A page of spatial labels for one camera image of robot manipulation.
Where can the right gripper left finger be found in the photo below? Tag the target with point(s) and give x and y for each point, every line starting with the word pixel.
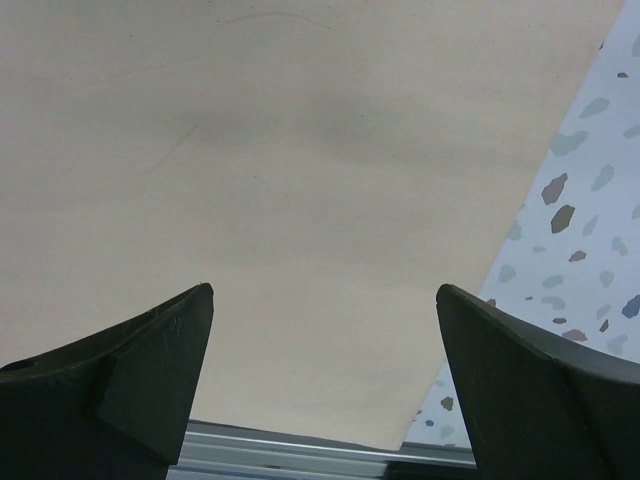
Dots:
pixel 113 405

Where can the aluminium mounting rail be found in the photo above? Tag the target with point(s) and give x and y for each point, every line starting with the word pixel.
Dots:
pixel 212 451

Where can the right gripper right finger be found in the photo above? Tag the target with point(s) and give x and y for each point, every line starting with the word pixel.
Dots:
pixel 537 405

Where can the beige surgical wrap cloth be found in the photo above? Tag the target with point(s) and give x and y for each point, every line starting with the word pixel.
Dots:
pixel 324 165

